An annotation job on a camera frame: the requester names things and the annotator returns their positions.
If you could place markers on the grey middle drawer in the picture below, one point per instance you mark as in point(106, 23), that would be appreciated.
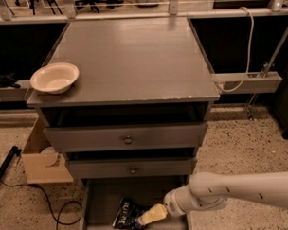
point(130, 168)

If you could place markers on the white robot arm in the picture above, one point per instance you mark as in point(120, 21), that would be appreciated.
point(209, 191)

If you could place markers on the blue chip bag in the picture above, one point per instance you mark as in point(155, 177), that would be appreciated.
point(128, 215)

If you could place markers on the dark cabinet at right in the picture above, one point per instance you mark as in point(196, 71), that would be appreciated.
point(280, 108)

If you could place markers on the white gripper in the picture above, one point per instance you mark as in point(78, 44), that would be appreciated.
point(171, 204)

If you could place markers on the grey top drawer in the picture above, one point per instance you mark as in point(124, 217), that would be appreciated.
point(71, 139)

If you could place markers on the cardboard box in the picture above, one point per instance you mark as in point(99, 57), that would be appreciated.
point(43, 165)

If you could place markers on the grey wooden drawer cabinet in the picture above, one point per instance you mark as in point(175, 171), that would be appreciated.
point(132, 72)

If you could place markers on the black office chair base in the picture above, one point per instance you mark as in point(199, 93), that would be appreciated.
point(80, 4)

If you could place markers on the grey open bottom drawer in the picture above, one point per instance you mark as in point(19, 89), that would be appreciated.
point(102, 200)

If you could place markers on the black object on rail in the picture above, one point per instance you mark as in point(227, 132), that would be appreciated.
point(8, 80)

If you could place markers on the white bowl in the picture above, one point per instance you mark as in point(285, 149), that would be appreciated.
point(54, 78)

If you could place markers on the black bar on floor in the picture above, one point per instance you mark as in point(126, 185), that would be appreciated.
point(14, 151)

